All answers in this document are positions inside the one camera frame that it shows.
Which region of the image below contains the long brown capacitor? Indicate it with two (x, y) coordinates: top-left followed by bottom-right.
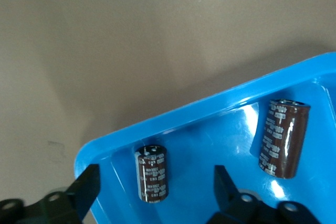
(258, 99), (311, 180)

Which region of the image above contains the small black relay component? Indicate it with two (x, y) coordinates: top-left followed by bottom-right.
(134, 144), (169, 204)

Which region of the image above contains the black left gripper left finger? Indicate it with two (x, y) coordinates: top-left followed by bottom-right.
(0, 163), (101, 224)

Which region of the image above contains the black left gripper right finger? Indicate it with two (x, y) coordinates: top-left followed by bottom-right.
(207, 165), (321, 224)

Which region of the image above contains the blue plastic tray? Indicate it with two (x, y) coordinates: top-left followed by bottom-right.
(74, 52), (336, 224)

